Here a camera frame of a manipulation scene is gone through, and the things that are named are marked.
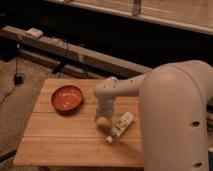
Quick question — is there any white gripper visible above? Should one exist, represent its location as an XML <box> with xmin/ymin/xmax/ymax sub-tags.
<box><xmin>94</xmin><ymin>98</ymin><xmax>115</xmax><ymax>123</ymax></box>

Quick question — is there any small white plastic bottle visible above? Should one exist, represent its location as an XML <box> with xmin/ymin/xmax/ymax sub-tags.
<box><xmin>106</xmin><ymin>112</ymin><xmax>134</xmax><ymax>144</ymax></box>

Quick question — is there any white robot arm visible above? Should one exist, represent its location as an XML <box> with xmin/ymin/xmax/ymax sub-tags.
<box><xmin>94</xmin><ymin>60</ymin><xmax>213</xmax><ymax>171</ymax></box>

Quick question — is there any orange ceramic bowl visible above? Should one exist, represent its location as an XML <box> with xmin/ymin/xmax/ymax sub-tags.
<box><xmin>51</xmin><ymin>85</ymin><xmax>84</xmax><ymax>113</ymax></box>

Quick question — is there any wooden board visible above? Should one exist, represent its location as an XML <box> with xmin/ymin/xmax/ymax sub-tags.
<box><xmin>13</xmin><ymin>79</ymin><xmax>143</xmax><ymax>168</ymax></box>

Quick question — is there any small white box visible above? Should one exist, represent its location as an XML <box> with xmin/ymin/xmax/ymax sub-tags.
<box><xmin>25</xmin><ymin>28</ymin><xmax>43</xmax><ymax>39</ymax></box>

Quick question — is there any long wooden beam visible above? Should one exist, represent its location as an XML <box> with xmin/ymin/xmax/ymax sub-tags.
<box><xmin>0</xmin><ymin>25</ymin><xmax>151</xmax><ymax>77</ymax></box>

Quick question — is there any black cable with plug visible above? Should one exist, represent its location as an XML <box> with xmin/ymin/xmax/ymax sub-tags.
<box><xmin>13</xmin><ymin>37</ymin><xmax>25</xmax><ymax>86</ymax></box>

